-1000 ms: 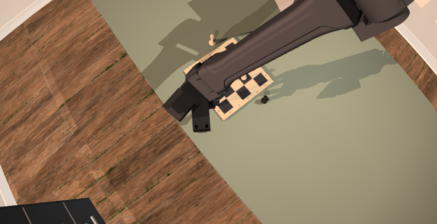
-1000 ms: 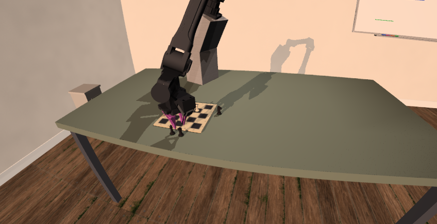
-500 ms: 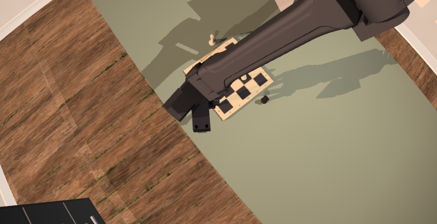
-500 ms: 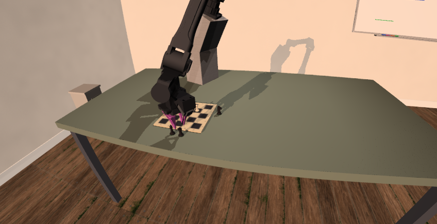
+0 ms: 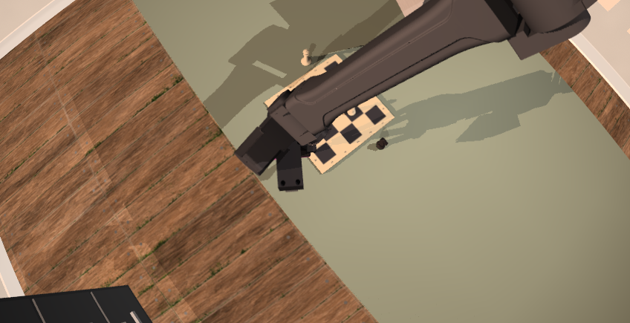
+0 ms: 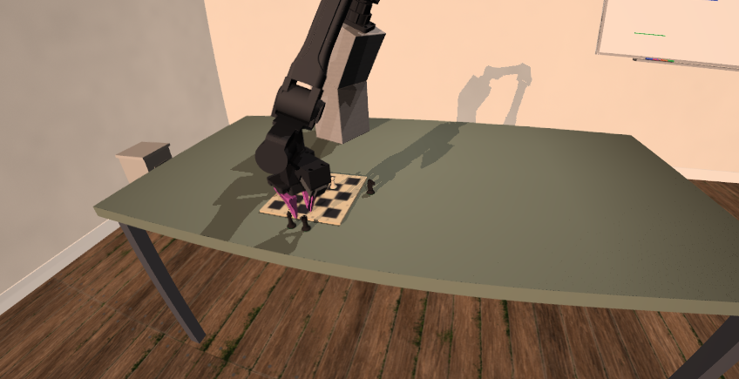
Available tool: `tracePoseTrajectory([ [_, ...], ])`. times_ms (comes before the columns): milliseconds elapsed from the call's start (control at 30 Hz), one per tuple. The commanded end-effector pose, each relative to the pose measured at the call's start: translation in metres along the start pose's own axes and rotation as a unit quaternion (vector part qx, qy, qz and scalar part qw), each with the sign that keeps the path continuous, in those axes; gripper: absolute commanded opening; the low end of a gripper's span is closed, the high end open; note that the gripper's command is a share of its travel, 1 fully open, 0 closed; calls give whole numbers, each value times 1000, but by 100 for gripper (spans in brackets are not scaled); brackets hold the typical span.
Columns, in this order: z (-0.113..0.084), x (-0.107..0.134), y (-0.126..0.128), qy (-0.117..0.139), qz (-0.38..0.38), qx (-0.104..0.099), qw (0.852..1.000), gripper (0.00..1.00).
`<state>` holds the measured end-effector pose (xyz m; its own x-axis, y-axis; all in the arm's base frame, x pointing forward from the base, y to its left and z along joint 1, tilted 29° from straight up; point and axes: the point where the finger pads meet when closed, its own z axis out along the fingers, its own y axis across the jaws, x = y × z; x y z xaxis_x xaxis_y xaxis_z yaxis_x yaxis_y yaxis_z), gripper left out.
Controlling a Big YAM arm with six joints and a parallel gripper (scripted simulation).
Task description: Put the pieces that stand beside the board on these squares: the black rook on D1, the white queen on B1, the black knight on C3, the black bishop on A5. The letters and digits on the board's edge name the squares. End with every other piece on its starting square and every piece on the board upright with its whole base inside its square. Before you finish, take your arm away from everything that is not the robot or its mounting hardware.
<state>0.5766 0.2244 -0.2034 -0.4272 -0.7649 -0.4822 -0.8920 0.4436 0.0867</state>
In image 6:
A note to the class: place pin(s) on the tan and black chessboard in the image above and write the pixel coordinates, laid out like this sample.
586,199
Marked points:
330,207

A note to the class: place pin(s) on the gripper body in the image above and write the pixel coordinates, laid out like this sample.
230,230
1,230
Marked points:
281,187

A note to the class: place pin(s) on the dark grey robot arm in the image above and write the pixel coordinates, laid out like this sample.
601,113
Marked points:
310,66

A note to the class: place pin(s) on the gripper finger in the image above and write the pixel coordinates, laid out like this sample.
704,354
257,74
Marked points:
292,203
309,202

